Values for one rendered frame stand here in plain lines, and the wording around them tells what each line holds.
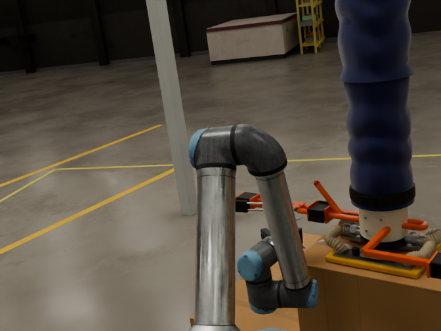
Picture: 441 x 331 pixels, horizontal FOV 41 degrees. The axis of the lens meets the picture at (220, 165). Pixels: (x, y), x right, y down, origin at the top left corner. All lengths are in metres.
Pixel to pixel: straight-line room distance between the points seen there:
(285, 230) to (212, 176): 0.29
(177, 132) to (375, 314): 3.34
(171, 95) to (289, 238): 3.45
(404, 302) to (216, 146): 0.86
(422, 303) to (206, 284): 0.79
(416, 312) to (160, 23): 3.57
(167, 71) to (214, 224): 3.55
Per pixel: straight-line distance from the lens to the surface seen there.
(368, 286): 2.12
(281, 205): 1.72
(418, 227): 2.13
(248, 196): 2.46
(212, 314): 1.59
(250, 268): 1.92
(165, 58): 5.06
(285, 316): 2.67
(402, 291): 2.08
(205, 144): 1.65
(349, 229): 2.26
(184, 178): 5.28
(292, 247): 1.81
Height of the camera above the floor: 1.95
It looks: 17 degrees down
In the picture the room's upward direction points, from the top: 8 degrees counter-clockwise
